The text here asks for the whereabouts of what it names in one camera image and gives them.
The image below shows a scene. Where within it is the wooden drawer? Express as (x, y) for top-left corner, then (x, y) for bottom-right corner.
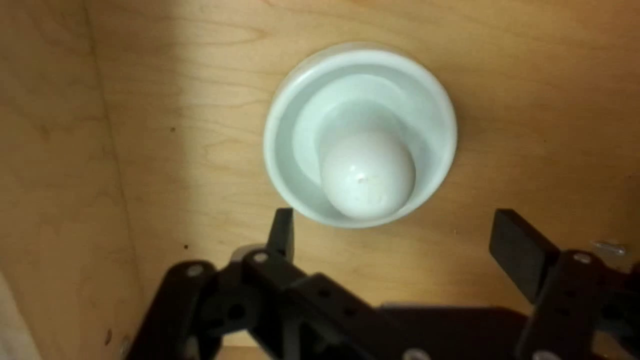
(0, 0), (640, 360)

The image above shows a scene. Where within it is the white round dome object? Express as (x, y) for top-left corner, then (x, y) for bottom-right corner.
(261, 42), (460, 233)

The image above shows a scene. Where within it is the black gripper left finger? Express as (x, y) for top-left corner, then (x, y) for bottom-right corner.
(126, 207), (402, 360)

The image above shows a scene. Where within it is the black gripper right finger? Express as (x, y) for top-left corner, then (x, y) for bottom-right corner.
(487, 209), (640, 360)

